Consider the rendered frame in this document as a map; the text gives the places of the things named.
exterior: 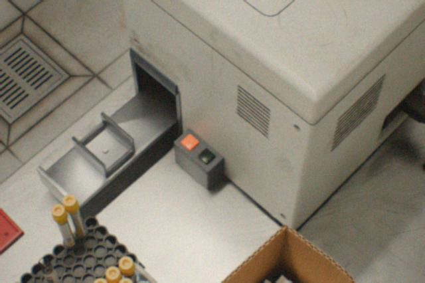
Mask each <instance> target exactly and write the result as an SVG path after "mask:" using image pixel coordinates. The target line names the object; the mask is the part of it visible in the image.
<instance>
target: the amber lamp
mask: <svg viewBox="0 0 425 283"><path fill-rule="evenodd" d="M181 143H182V144H183V145H184V146H185V147H186V148H187V149H188V150H190V151H191V150H192V149H193V148H194V147H195V146H196V145H197V144H198V143H199V141H198V140H197V139H196V138H194V137H193V136H192V135H191V134H189V135H188V136H187V137H186V138H185V139H183V140H182V141H181Z"/></svg>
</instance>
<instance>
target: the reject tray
mask: <svg viewBox="0 0 425 283"><path fill-rule="evenodd" d="M24 234H25V233H24V230H23V229H22V228H21V227H20V226H19V225H18V224H17V223H16V222H15V221H14V220H13V219H12V218H11V217H10V216H9V215H8V214H7V213H6V212H5V211H4V210H3V209H2V208H1V207H0V255H1V254H2V253H3V252H4V251H6V250H7V248H9V247H10V246H11V245H12V244H13V243H14V242H15V241H16V240H18V239H19V238H20V237H21V236H23V235H24Z"/></svg>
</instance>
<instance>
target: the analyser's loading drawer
mask: <svg viewBox="0 0 425 283"><path fill-rule="evenodd" d="M100 115H101V120H102V123H100V124H99V125H98V126H96V127H95V128H94V129H93V130H92V131H91V132H89V133H88V134H87V135H86V136H84V137H83V138H82V139H81V140H78V139H77V138H76V137H75V136H72V139H73V142H74V147H73V148H72V149H71V150H69V151H68V153H67V154H65V155H64V156H63V157H61V158H60V159H59V160H58V161H57V162H56V163H54V164H53V165H52V166H51V167H49V168H48V169H47V170H46V171H45V170H44V169H43V168H42V167H41V166H38V167H37V171H38V173H39V176H40V179H41V181H42V184H43V185H44V186H45V187H46V188H48V189H49V190H50V191H51V192H52V193H53V194H54V195H55V196H56V198H57V199H58V200H59V201H60V202H61V203H62V204H64V203H63V199H64V197H65V196H66V195H74V196H75V197H76V199H77V200H78V204H79V209H80V208H81V207H82V206H83V205H85V204H86V203H87V202H88V201H89V200H90V199H91V198H92V197H93V196H95V195H96V194H97V193H98V192H100V191H101V190H102V189H103V188H104V187H105V186H106V185H107V184H108V183H109V182H110V181H111V180H112V179H113V178H115V177H116V176H117V175H118V174H119V173H121V172H122V171H123V170H124V169H125V168H127V167H128V166H129V165H131V164H132V163H133V162H134V161H135V160H136V159H137V158H138V157H139V156H141V155H142V154H143V153H144V152H145V151H147V150H148V148H149V147H151V146H152V145H153V144H154V143H155V142H156V141H157V140H158V139H159V138H162V137H163V136H164V135H165V134H166V133H167V132H168V131H169V130H170V129H172V128H173V127H174V126H175V125H177V124H178V119H177V103H176V96H175V95H174V94H172V92H171V91H170V90H168V89H167V88H166V87H165V86H164V85H162V83H160V82H159V81H158V80H156V79H154V80H152V81H151V82H150V83H149V84H148V85H147V86H145V87H144V88H143V89H142V90H141V91H140V92H139V93H138V94H136V95H135V96H134V97H133V98H132V99H131V100H129V101H128V102H127V103H126V104H124V105H123V106H122V107H120V108H119V109H118V110H116V111H115V112H114V113H113V114H112V115H111V116H110V117H109V116H108V115H107V114H105V113H104V112H101V114H100ZM105 147H106V148H108V151H109V152H108V153H106V154H105V153H104V152H102V149H104V148H105Z"/></svg>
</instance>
